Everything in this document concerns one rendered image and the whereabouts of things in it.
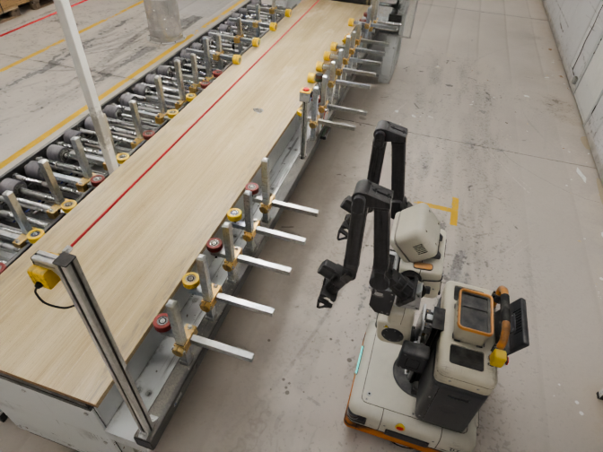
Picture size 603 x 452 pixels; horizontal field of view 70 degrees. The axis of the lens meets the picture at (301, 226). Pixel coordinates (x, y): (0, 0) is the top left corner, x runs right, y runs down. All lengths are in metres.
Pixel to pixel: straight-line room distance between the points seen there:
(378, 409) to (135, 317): 1.30
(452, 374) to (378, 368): 0.63
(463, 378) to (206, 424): 1.44
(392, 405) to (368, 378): 0.18
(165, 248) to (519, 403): 2.25
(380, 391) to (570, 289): 1.91
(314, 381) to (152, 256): 1.25
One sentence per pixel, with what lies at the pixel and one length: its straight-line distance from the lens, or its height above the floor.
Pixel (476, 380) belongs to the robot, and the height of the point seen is 0.80.
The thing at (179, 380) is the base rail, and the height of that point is 0.70.
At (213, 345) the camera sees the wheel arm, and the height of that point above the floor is 0.85.
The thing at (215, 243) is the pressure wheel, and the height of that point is 0.91.
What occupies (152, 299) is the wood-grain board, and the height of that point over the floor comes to 0.90.
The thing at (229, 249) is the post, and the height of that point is 0.95.
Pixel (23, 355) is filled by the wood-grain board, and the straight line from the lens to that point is 2.11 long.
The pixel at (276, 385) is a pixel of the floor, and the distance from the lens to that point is 2.80.
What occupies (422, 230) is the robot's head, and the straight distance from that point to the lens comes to 1.70.
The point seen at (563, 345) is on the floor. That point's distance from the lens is 3.49.
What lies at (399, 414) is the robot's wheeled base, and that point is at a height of 0.28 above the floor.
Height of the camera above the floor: 2.50
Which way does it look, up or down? 43 degrees down
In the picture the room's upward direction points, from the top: 3 degrees clockwise
